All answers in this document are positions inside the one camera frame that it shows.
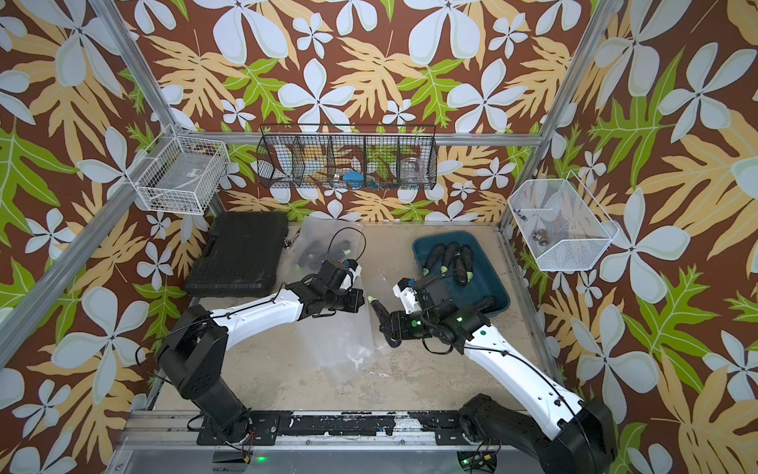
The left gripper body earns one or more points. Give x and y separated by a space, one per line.
343 299

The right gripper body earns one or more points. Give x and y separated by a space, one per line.
416 325

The purple eggplant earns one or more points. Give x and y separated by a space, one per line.
316 252
379 309

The clear zip-top bag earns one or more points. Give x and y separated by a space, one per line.
349 332
323 239

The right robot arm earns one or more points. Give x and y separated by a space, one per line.
562 431

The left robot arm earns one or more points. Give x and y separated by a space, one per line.
192 354

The stack of clear bags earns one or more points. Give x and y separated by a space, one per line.
343 355

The pile of eggplants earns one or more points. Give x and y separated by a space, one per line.
459 259

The teal plastic bin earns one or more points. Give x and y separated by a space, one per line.
485 280

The black tool case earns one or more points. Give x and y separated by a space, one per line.
241 257

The white mesh basket right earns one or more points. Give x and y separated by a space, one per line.
562 224

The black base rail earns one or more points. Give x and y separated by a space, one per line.
274 428

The black wire basket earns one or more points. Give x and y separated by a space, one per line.
339 156

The white wire basket left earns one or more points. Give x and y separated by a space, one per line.
180 173

